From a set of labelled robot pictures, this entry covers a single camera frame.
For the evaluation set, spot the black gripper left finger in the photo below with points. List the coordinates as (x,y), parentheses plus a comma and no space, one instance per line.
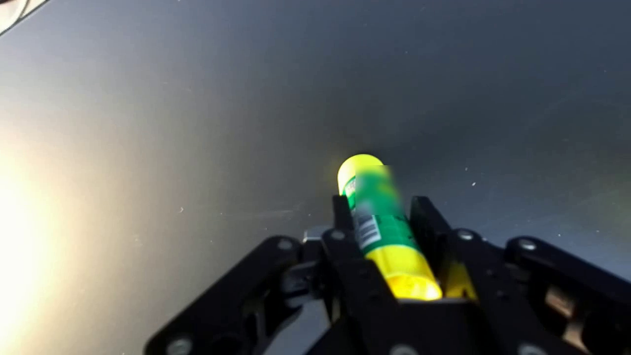
(342,297)

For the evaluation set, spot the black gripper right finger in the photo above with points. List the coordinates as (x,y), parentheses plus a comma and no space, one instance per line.
(520,309)

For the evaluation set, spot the green yellow glue stick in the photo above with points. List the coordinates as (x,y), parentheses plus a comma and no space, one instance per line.
(386,224)

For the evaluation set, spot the white paper sheet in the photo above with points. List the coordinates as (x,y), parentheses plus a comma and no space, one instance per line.
(13,11)

